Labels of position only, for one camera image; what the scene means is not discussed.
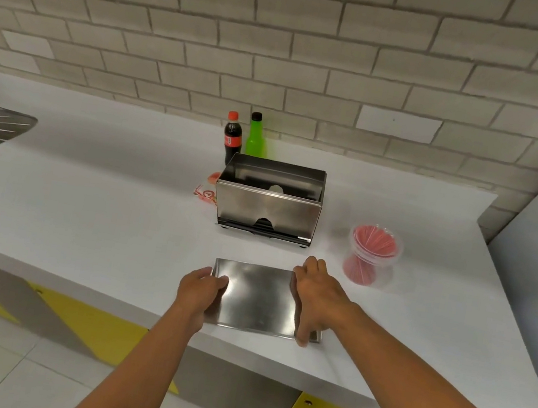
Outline person's right hand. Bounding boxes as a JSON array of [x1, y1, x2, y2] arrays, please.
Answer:
[[280, 253, 369, 357]]

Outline person's left hand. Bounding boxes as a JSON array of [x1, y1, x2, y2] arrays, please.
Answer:
[[168, 263, 232, 340]]

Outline stainless steel lid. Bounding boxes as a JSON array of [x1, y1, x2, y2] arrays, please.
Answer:
[[202, 257, 333, 346]]

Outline person's left forearm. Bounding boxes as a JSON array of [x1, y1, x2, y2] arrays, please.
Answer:
[[66, 290, 207, 408]]

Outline red and white sachet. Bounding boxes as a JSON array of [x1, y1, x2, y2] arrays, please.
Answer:
[[191, 168, 223, 206]]

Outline clear plastic cup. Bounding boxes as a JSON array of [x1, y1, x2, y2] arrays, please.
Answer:
[[340, 220, 408, 293]]

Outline stainless steel napkin dispenser box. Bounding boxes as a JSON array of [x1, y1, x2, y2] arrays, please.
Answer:
[[207, 150, 330, 250]]

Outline bundle of red straws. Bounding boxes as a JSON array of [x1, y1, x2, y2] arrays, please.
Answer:
[[342, 222, 403, 290]]

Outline cola bottle with red cap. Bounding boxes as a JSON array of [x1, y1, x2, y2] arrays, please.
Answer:
[[218, 110, 248, 168]]

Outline green soda bottle black cap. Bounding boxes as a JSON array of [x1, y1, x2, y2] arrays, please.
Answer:
[[243, 111, 274, 160]]

